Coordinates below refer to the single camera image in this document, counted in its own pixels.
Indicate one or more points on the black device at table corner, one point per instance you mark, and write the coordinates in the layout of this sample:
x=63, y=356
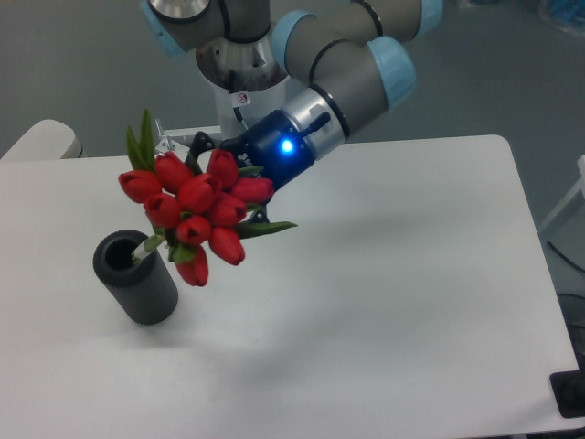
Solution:
x=568, y=389

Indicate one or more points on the red tulip bouquet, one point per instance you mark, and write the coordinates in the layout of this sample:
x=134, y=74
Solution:
x=194, y=209

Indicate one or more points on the white furniture at right edge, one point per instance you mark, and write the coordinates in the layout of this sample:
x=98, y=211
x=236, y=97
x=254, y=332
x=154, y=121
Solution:
x=568, y=205

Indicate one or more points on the dark grey ribbed vase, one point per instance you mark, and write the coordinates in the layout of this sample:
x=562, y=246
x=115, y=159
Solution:
x=145, y=290

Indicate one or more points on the clear bag with blue items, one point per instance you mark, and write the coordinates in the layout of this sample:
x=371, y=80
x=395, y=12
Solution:
x=566, y=15

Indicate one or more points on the white pedestal base frame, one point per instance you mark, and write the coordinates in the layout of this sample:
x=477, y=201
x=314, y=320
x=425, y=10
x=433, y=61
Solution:
x=180, y=141

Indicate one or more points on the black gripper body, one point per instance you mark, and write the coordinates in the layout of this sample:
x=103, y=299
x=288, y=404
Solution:
x=274, y=144

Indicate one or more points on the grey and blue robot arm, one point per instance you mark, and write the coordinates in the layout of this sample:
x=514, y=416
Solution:
x=299, y=87

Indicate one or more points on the white chair at left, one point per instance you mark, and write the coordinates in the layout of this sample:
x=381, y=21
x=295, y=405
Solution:
x=44, y=141

